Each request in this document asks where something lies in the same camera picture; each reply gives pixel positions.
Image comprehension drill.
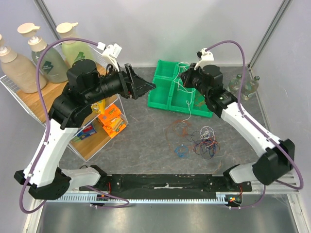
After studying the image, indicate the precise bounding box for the yellow candy bag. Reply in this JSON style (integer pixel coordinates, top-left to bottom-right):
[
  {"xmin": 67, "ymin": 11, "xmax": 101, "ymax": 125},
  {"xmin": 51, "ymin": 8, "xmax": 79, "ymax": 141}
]
[{"xmin": 91, "ymin": 99, "xmax": 105, "ymax": 114}]

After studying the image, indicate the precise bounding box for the white cable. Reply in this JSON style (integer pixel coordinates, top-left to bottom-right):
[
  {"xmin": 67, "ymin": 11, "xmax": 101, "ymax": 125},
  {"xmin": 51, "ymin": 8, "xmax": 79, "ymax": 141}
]
[
  {"xmin": 199, "ymin": 125, "xmax": 215, "ymax": 140},
  {"xmin": 173, "ymin": 61, "xmax": 196, "ymax": 124}
]

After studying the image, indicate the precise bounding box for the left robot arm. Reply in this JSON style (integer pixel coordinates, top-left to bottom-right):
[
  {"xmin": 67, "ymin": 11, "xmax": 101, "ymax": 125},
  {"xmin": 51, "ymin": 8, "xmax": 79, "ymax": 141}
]
[{"xmin": 14, "ymin": 59, "xmax": 156, "ymax": 200}]

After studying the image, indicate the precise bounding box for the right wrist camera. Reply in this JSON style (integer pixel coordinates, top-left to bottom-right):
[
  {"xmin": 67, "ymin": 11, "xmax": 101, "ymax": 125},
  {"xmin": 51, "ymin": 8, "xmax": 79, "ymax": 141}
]
[{"xmin": 194, "ymin": 48, "xmax": 214, "ymax": 70}]

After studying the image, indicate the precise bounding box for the grey slotted cable duct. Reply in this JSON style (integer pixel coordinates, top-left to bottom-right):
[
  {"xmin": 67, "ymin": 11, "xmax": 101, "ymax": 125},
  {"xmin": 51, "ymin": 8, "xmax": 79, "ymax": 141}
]
[{"xmin": 55, "ymin": 192, "xmax": 233, "ymax": 204}]

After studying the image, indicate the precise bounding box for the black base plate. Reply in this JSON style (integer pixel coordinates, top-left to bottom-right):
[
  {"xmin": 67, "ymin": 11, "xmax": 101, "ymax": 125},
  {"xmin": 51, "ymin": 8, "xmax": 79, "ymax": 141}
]
[{"xmin": 94, "ymin": 174, "xmax": 252, "ymax": 199}]

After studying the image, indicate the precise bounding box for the bright orange cable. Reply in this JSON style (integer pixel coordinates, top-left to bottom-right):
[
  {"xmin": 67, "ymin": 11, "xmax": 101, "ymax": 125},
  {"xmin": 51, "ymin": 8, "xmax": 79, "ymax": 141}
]
[{"xmin": 166, "ymin": 119, "xmax": 192, "ymax": 151}]

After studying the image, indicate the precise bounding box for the beige pump bottle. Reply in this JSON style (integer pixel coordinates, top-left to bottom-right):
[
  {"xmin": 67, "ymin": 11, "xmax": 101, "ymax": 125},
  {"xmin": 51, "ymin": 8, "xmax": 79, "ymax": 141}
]
[{"xmin": 0, "ymin": 35, "xmax": 37, "ymax": 94}]

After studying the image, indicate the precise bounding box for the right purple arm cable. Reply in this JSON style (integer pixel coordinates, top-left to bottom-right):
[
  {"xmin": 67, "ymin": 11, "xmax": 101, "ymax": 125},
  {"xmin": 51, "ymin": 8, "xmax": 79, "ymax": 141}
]
[{"xmin": 206, "ymin": 40, "xmax": 304, "ymax": 209}]

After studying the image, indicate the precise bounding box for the green compartment bin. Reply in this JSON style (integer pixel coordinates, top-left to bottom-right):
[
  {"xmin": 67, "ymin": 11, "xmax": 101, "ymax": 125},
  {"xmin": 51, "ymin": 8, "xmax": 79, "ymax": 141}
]
[{"xmin": 147, "ymin": 60, "xmax": 213, "ymax": 118}]

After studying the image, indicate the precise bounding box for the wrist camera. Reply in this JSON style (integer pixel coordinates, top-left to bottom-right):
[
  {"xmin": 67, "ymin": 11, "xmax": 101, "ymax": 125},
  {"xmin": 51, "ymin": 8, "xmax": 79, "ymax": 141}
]
[
  {"xmin": 97, "ymin": 42, "xmax": 122, "ymax": 72},
  {"xmin": 194, "ymin": 48, "xmax": 214, "ymax": 70}
]

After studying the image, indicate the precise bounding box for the light green pump bottle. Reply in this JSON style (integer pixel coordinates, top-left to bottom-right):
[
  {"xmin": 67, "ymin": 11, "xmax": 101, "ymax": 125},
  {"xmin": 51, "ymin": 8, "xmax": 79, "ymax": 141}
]
[{"xmin": 56, "ymin": 22, "xmax": 94, "ymax": 67}]

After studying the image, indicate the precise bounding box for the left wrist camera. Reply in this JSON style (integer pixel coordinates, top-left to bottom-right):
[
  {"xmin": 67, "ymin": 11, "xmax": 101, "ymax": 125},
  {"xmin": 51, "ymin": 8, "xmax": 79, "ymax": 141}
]
[{"xmin": 97, "ymin": 42, "xmax": 122, "ymax": 72}]

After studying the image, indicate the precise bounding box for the light blue cable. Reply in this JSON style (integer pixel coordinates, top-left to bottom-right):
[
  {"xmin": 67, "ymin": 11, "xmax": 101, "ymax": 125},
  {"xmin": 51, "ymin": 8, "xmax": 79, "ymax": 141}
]
[{"xmin": 173, "ymin": 145, "xmax": 190, "ymax": 159}]

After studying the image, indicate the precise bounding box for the dark blue cable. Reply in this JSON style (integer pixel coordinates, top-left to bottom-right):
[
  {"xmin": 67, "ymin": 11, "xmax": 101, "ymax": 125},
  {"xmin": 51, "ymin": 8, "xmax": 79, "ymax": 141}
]
[{"xmin": 187, "ymin": 131, "xmax": 222, "ymax": 160}]

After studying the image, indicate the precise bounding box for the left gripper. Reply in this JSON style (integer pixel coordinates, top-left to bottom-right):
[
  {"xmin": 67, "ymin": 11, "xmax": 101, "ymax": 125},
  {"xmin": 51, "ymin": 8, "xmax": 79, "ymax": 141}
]
[{"xmin": 86, "ymin": 62, "xmax": 157, "ymax": 104}]

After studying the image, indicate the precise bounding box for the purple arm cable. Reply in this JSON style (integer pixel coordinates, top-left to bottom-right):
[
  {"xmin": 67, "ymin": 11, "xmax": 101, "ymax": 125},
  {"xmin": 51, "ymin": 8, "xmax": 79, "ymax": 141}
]
[
  {"xmin": 19, "ymin": 37, "xmax": 130, "ymax": 214},
  {"xmin": 206, "ymin": 40, "xmax": 304, "ymax": 209}
]

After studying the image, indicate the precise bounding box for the dark green pump bottle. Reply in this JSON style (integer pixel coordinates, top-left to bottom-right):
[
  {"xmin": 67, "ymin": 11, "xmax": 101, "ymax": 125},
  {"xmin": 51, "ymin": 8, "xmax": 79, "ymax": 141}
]
[{"xmin": 17, "ymin": 23, "xmax": 68, "ymax": 83}]

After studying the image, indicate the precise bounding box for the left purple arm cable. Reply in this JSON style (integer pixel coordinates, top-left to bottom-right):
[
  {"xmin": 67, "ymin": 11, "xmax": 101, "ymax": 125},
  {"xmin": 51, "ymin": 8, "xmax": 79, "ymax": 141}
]
[{"xmin": 19, "ymin": 37, "xmax": 130, "ymax": 214}]

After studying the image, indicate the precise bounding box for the right clear glass bottle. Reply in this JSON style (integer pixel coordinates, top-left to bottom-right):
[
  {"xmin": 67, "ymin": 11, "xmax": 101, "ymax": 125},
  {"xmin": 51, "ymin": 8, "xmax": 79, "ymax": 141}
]
[{"xmin": 242, "ymin": 76, "xmax": 260, "ymax": 100}]

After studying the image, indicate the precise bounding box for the blue snack box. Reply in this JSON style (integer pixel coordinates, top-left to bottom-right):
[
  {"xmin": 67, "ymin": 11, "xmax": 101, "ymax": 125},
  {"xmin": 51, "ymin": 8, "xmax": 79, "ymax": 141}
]
[{"xmin": 72, "ymin": 123, "xmax": 97, "ymax": 142}]

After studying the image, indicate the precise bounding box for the orange snack box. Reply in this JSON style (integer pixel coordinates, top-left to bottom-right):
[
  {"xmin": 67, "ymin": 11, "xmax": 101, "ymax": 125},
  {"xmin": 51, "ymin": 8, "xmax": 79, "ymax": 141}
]
[{"xmin": 98, "ymin": 104, "xmax": 127, "ymax": 138}]

